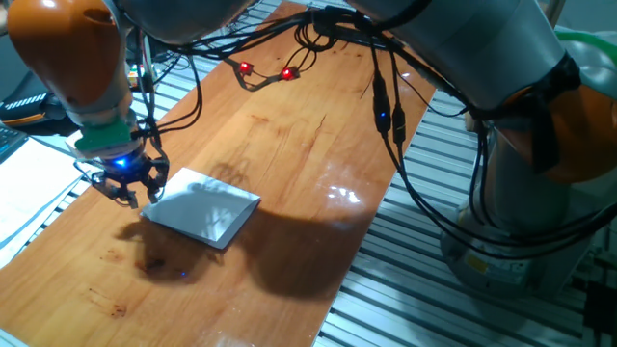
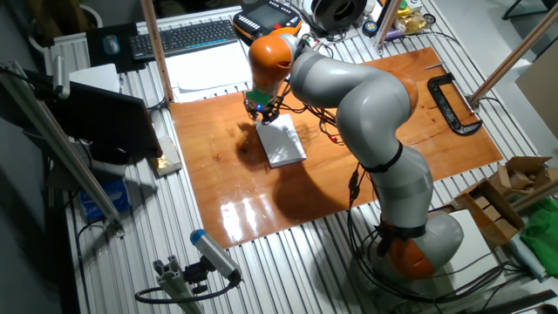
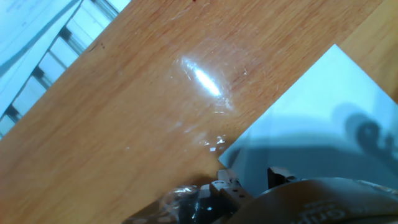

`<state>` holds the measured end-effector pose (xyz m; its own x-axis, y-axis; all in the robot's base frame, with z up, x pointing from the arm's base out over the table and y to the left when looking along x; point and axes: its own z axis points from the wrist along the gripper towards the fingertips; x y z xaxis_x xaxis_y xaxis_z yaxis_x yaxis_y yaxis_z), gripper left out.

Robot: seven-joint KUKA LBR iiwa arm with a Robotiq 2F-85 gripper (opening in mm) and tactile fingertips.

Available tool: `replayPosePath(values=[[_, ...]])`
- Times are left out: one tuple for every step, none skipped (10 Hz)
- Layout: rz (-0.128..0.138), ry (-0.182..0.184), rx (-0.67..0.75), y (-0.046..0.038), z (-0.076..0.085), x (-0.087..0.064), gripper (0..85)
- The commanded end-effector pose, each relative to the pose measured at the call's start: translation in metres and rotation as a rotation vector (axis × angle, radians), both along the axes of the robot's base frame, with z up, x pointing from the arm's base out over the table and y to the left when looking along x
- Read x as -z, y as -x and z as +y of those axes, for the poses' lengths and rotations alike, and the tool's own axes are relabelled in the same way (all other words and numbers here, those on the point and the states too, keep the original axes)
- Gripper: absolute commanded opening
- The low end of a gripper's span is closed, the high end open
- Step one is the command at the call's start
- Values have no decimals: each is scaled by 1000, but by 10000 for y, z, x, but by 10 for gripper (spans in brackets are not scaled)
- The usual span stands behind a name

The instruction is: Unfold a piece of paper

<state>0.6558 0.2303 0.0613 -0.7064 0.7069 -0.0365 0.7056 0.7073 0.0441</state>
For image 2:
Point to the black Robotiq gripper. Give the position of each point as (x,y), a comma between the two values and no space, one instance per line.
(261,107)

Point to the white paper sheet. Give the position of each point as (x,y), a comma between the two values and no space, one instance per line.
(281,141)

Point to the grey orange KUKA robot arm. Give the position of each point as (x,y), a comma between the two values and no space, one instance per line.
(370,109)

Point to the green gripper mounting flange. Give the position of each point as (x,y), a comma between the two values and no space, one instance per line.
(257,96)

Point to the white printed paper stack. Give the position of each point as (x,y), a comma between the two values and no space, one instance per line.
(205,70)

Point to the varnished wooden board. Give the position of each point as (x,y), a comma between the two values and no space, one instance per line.
(226,196)

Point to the black orange teach pendant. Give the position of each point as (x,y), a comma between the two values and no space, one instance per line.
(266,17)

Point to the small box gold foil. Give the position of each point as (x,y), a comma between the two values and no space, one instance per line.
(165,159)

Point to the black computer keyboard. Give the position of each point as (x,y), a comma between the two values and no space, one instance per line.
(183,38)

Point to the black filament spool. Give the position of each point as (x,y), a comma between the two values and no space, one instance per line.
(322,17)

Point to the black flat monitor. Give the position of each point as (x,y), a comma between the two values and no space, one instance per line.
(100,122)

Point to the blue grey computer mouse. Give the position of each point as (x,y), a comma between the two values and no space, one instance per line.
(111,44)

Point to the white box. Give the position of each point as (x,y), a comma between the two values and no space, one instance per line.
(96,77)

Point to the blue tissue pack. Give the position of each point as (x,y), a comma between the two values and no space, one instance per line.
(106,198)

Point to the yellow packet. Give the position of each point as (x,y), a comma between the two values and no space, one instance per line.
(410,22)

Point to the black mouse pad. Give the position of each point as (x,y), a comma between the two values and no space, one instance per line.
(93,59)

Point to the long aluminium bar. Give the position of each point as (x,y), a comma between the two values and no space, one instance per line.
(65,152)

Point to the open cardboard box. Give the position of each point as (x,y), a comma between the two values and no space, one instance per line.
(501,227)

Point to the crumpled cardboard box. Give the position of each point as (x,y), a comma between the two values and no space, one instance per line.
(521,174)

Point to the green cloth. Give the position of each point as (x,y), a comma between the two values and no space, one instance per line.
(542,235)

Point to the wooden post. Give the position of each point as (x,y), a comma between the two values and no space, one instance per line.
(514,54)
(157,52)

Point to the silver camera blue end cap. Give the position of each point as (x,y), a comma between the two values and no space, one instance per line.
(213,253)

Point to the aluminium profile post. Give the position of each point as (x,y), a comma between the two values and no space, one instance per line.
(387,22)

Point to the aluminium profile camera stand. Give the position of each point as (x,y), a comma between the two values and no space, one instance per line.
(172,279)

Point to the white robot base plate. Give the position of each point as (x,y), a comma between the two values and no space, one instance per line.
(475,244)

